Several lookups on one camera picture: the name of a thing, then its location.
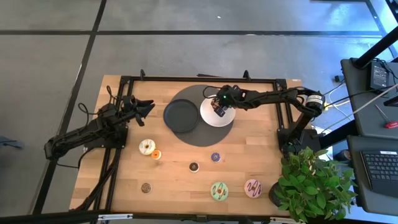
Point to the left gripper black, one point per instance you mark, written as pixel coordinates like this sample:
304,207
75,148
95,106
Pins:
129,109

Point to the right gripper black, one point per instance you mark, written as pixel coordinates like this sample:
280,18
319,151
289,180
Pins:
231,96

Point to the large white blue-drizzled donut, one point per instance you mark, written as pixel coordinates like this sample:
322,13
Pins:
143,148

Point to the small orange donut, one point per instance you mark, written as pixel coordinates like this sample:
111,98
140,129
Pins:
156,157

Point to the small blue donut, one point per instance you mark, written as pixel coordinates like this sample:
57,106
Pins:
213,158

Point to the small chocolate donut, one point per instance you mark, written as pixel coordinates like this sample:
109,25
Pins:
191,168

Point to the small brown sprinkled donut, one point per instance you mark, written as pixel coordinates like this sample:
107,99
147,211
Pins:
143,189

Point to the large pink chocolate-drizzled donut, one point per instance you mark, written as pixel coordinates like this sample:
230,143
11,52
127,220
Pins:
247,190

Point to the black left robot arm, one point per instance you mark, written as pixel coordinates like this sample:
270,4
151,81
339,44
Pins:
77,135

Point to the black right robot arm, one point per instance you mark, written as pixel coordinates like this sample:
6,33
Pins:
270,96

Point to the white round bowl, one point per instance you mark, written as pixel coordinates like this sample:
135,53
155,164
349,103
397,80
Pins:
224,119

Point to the round grey woven placemat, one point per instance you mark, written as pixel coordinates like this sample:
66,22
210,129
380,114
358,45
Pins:
202,137

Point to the black round plate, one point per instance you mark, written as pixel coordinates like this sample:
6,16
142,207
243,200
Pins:
181,115

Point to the large green donut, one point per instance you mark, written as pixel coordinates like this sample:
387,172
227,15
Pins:
214,193

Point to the dark plant pot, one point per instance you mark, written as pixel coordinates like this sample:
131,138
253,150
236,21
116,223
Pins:
274,194

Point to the green leafy plant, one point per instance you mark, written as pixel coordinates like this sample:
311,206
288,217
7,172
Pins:
314,186

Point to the grey-blue chair leg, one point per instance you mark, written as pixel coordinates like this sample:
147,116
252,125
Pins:
11,143

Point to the grey side desk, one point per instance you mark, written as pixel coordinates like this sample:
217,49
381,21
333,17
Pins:
357,186
357,93

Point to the black power adapter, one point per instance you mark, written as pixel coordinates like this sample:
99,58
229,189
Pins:
379,76

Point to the black keyboard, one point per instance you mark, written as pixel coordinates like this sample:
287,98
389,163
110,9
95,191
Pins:
381,171

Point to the black aluminium table frame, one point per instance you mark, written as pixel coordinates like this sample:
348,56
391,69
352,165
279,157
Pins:
186,79

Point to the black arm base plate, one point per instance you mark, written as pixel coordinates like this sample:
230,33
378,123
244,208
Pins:
308,140
107,143

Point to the black crossbar with silver bracket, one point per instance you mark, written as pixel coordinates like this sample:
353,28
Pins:
62,217

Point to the black diagonal post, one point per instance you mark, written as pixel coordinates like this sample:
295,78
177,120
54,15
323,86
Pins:
376,48

